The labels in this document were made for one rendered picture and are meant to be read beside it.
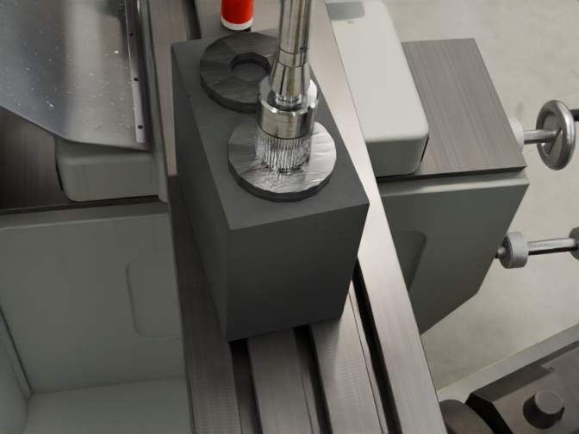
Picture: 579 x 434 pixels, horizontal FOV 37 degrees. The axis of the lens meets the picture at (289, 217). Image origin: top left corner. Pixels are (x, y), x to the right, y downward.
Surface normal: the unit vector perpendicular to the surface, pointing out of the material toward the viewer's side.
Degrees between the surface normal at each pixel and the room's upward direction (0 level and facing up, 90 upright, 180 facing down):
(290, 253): 90
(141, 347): 90
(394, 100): 0
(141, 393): 0
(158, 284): 90
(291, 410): 0
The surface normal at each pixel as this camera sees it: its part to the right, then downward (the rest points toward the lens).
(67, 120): 0.66, -0.52
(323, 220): 0.29, 0.78
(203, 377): 0.07, -0.59
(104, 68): 0.35, -0.59
